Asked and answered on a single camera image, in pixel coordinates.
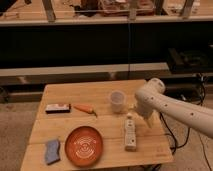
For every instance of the white plastic bottle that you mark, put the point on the white plastic bottle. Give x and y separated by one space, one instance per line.
130 133

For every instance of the blue sponge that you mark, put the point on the blue sponge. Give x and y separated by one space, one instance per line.
52 151

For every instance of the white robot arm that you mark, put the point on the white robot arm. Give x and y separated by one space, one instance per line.
150 97

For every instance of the orange toy carrot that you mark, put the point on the orange toy carrot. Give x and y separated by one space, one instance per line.
86 109

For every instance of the translucent plastic cup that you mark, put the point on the translucent plastic cup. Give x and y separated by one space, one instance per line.
117 101

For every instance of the wooden table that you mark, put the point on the wooden table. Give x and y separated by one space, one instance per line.
152 144

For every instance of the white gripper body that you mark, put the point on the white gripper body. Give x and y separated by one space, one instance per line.
149 121

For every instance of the orange patterned plate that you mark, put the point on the orange patterned plate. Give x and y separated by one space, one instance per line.
84 146

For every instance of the dark rectangular box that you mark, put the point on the dark rectangular box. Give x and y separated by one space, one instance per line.
58 108

